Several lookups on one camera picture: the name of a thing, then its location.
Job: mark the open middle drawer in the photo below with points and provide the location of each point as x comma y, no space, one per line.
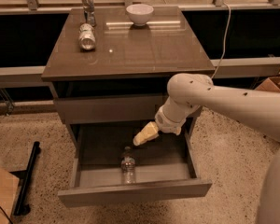
164,167

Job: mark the silver can lying down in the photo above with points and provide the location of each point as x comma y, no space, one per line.
87,40

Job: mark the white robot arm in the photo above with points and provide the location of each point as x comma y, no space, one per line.
258,110

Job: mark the grey top drawer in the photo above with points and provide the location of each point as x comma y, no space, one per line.
108,109

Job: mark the white ceramic bowl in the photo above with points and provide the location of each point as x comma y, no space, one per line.
139,14

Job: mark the metal railing frame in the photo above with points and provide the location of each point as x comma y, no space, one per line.
18,75

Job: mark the brown cardboard box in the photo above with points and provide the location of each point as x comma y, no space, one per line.
8,189
270,84

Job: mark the brown cardboard box right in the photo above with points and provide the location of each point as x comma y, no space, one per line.
270,84

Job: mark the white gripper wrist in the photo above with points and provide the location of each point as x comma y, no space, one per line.
165,122

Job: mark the black metal bar stand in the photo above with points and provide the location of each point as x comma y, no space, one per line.
25,176

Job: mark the brown cardboard box left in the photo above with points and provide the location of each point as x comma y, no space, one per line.
8,189

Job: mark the grey drawer cabinet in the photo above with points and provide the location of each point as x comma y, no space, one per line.
127,59

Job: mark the clear glass tumbler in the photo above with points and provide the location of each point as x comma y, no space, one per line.
88,6

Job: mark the clear plastic water bottle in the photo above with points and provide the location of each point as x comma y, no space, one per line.
128,166

